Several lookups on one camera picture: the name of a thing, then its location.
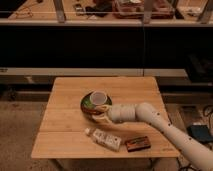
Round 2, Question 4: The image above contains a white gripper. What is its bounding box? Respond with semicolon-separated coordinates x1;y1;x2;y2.
97;104;136;123

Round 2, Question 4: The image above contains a red chili pepper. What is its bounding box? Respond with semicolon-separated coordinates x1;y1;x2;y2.
83;108;104;115

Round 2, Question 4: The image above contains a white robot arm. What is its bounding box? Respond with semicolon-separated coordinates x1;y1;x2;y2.
96;102;213;171

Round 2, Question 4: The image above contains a white ceramic cup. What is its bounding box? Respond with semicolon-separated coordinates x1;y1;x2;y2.
89;91;107;108

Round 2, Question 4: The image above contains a green plate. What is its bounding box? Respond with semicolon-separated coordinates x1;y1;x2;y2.
80;92;112;119

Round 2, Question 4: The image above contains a white tube package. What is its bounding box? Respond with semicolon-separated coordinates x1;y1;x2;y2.
85;128;122;152

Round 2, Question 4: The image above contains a brown chocolate bar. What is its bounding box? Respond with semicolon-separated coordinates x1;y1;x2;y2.
125;136;151;152

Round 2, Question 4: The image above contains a wooden table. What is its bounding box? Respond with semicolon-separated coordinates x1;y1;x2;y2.
30;76;181;171

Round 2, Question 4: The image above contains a background shelf with clutter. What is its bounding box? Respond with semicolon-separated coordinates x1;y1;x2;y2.
0;0;213;27

